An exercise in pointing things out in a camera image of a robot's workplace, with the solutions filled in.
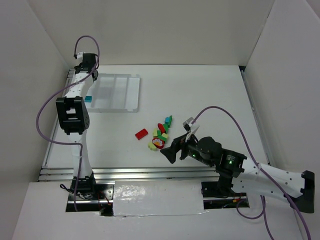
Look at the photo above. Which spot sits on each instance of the white divided sorting tray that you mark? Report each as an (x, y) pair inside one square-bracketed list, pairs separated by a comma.
[(114, 93)]

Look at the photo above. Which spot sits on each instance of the lime and green slope lego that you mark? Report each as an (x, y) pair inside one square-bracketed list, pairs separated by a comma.
[(156, 133)]

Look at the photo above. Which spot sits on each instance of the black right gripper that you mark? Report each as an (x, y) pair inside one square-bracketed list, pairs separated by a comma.
[(181, 147)]

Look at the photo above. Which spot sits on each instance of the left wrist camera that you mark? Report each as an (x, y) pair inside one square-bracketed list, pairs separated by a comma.
[(79, 55)]

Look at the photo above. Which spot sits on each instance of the green and lime lego block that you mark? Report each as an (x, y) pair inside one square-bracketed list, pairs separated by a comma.
[(164, 137)]

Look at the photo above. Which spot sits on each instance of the white foil-taped panel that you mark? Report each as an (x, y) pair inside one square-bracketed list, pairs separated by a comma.
[(158, 198)]

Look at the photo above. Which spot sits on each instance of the red flower print lego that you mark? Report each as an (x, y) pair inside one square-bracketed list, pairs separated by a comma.
[(158, 143)]

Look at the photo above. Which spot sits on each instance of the right side table rail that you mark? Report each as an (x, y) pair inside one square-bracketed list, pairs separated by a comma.
[(254, 110)]

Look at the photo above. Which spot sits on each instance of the red half-round lego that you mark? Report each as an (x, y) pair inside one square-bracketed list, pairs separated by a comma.
[(161, 128)]

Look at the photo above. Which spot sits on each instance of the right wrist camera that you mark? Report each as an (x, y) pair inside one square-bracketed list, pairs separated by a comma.
[(190, 126)]

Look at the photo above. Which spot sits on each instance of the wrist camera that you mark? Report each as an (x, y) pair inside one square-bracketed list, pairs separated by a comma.
[(79, 55), (190, 126)]

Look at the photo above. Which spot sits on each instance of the lime small lego piece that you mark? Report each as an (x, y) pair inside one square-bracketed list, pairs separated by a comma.
[(151, 146)]

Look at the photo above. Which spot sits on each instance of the aluminium table rail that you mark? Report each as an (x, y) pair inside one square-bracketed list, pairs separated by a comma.
[(133, 174)]

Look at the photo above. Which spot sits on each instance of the red 2x4 lego brick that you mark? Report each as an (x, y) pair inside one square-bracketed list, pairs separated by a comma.
[(141, 134)]

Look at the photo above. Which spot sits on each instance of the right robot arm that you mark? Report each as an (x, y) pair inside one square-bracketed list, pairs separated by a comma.
[(238, 174)]

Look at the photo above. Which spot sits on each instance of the teal 2x4 lego brick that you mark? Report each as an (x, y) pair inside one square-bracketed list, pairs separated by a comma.
[(88, 99)]

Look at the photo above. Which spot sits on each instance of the dark green 2x4 lego brick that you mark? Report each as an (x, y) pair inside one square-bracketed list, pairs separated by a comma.
[(170, 121)]

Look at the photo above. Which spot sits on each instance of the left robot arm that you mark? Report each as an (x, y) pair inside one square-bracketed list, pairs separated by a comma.
[(74, 120)]

